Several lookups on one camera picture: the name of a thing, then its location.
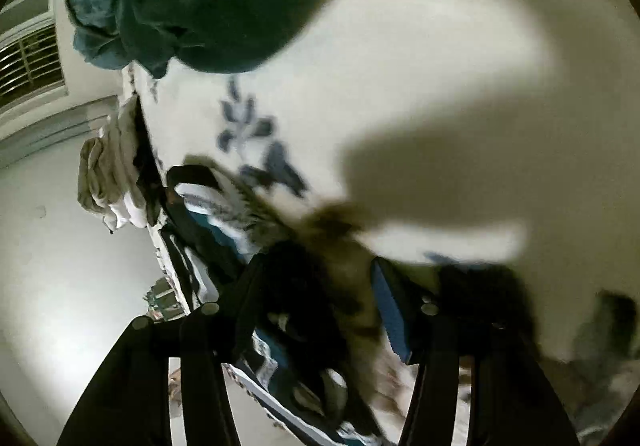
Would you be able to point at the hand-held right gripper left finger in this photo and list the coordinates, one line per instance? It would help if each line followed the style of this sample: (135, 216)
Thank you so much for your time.
(252, 306)

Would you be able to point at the dark grey cloth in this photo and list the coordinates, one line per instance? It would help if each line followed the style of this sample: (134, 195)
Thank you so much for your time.
(610, 341)

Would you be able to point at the dark patterned small garment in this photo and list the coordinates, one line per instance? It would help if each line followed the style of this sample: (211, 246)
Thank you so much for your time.
(330, 286)

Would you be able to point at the beige clothes pile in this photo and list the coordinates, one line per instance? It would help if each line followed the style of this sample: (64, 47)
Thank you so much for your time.
(107, 165)

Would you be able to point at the white floral bed sheet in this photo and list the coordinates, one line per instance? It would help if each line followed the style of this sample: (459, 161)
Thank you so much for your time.
(410, 75)

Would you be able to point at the white blue striped cloth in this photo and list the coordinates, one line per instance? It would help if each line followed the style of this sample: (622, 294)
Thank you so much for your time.
(215, 211)

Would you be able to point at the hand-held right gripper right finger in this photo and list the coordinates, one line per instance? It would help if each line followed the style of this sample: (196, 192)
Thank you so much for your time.
(391, 308)

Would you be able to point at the window with blinds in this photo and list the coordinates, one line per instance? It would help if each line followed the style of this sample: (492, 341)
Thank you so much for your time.
(30, 68)

